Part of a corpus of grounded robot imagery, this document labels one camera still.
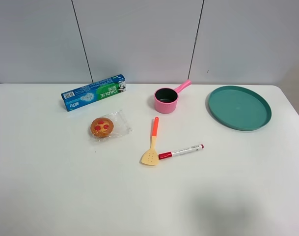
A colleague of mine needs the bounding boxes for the orange beige toy spatula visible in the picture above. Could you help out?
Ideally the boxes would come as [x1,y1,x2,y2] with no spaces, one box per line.
[141,117,159,166]

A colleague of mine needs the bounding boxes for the toy pizza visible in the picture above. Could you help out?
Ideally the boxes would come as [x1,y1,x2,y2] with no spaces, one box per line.
[88,110,132,142]

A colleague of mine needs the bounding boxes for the red white marker pen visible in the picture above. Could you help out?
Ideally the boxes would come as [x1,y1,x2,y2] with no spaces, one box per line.
[158,144,204,160]

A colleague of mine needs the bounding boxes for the teal round plate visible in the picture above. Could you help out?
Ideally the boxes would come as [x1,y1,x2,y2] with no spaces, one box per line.
[207,86,272,131]

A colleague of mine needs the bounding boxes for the blue green toothpaste box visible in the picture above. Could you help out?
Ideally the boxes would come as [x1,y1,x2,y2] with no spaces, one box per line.
[61,74,126,112]

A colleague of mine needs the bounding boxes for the pink toy saucepan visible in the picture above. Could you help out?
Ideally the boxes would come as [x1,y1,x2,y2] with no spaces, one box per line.
[154,80,191,114]

